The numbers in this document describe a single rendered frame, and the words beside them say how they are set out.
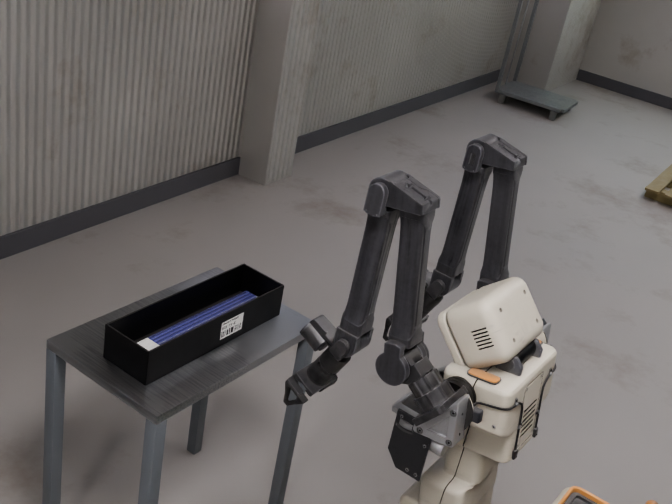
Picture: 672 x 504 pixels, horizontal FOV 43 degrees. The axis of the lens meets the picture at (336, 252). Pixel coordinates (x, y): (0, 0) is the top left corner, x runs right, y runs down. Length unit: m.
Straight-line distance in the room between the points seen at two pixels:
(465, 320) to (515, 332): 0.11
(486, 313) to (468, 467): 0.42
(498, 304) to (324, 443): 1.79
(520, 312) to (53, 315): 2.63
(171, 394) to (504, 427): 0.92
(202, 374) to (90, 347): 0.33
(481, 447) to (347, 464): 1.49
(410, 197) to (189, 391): 0.97
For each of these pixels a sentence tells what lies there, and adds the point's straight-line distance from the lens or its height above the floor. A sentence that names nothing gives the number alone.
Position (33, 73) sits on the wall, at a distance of 4.32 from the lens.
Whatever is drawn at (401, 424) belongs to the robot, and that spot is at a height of 1.01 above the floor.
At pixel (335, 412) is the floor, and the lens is 3.72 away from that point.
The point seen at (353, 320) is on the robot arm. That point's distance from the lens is 1.89.
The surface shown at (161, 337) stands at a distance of 2.52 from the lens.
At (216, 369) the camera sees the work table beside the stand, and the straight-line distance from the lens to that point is 2.49.
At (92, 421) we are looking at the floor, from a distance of 3.54.
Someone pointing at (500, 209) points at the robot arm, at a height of 1.48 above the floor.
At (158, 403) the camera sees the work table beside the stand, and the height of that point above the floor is 0.80.
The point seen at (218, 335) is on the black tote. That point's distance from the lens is 2.55.
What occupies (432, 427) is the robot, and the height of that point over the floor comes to 1.14.
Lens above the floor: 2.27
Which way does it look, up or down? 27 degrees down
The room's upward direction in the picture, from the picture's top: 11 degrees clockwise
